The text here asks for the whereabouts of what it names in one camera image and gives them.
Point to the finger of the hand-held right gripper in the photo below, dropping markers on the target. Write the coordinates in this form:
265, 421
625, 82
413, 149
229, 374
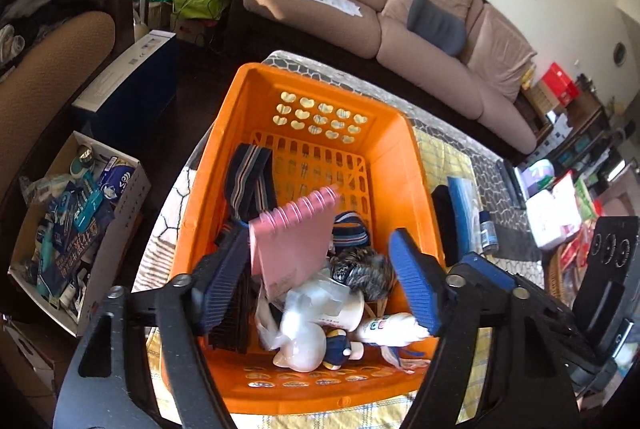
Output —
487, 270

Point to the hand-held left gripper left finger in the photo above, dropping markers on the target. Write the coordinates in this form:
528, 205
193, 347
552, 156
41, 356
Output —
225, 279

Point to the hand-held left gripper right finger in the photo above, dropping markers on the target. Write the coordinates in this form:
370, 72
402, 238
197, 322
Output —
415, 279

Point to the blue black folding brush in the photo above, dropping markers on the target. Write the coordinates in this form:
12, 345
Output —
235, 324

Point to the dark knit scrunchie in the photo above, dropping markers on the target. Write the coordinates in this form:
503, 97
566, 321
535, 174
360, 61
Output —
365, 274

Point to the white cream tube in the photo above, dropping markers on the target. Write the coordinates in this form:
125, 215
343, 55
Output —
390, 326

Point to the pink spiral notebook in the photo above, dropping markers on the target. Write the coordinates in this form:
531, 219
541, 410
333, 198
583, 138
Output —
295, 244

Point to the sheer light blue ribbon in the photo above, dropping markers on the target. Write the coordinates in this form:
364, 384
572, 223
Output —
305, 299

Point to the orange plastic basket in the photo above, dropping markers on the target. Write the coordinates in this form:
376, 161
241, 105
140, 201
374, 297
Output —
240, 109

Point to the blue spray can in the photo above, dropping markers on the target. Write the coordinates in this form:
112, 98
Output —
487, 229

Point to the blue white packet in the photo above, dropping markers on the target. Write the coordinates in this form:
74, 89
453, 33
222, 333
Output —
462, 209

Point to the black cloth pouch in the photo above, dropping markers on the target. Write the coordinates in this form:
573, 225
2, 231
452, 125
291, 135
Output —
442, 219

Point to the white tissue box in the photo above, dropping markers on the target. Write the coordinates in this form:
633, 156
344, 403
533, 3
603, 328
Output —
550, 214

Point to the black remote control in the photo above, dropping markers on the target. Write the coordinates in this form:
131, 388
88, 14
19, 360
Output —
502, 176
517, 191

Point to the pile of snack packets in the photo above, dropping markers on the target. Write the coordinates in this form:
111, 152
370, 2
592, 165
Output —
585, 209

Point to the purple green tissue pack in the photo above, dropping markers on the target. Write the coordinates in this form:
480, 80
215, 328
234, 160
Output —
539, 173

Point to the yellow plaid cloth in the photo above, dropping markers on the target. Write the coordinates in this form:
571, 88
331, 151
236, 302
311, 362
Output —
450, 159

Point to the dark wooden side cabinet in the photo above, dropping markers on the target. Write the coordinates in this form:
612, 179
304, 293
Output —
575, 129

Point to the cardboard box of packets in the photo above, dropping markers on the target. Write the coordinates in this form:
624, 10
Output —
65, 219

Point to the red box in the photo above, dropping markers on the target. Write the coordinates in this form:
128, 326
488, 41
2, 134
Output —
560, 84

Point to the blue box with white top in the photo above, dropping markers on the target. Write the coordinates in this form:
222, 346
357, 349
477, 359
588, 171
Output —
140, 94

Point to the grey blue pillow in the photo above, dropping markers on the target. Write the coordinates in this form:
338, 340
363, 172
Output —
435, 24

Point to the brown upholstered chair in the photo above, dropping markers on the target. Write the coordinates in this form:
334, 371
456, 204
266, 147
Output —
45, 74

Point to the light green bag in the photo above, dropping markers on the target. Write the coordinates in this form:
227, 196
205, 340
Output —
196, 3

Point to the brown sofa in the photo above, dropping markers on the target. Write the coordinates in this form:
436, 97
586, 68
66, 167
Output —
320, 14

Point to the white printed papers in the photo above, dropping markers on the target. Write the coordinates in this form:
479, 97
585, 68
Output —
327, 0

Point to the round wall plaque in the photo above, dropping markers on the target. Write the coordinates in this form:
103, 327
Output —
620, 54

